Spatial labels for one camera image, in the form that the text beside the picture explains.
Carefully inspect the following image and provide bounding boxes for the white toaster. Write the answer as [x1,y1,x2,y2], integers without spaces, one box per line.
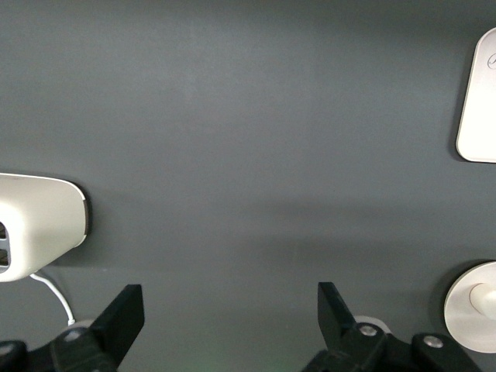
[0,172,93,284]

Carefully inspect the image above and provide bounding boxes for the dark grey table cloth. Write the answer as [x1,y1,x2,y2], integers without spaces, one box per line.
[0,0,496,372]

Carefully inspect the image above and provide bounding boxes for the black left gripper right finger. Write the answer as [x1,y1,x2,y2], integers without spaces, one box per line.
[301,281,480,372]

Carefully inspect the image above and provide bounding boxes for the white steamed bun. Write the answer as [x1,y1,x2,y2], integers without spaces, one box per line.
[468,282,496,317]

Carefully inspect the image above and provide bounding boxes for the cream rectangular tray bear print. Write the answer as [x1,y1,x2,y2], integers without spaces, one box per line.
[456,27,496,164]

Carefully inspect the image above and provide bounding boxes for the round cream plate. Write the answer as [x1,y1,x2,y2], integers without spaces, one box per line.
[443,260,496,354]

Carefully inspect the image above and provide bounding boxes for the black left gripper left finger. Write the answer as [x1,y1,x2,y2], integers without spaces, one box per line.
[0,284,146,372]

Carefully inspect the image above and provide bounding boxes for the white power plug with cable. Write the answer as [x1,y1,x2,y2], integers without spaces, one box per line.
[29,272,78,327]

